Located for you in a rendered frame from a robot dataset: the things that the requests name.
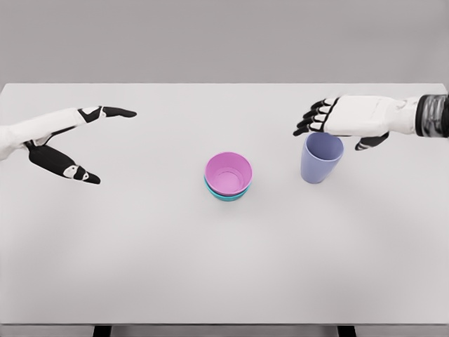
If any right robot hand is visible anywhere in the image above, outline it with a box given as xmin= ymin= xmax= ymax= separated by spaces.
xmin=293 ymin=95 xmax=391 ymax=152

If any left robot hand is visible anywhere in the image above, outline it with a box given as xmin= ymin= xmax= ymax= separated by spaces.
xmin=13 ymin=105 xmax=138 ymax=185

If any lavender cup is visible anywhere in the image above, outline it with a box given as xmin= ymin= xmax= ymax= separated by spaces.
xmin=300 ymin=132 xmax=345 ymax=185

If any pink bowl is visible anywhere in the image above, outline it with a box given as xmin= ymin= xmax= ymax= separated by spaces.
xmin=203 ymin=151 xmax=253 ymax=197

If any teal bowl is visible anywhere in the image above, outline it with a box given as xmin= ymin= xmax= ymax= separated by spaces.
xmin=204 ymin=180 xmax=253 ymax=204

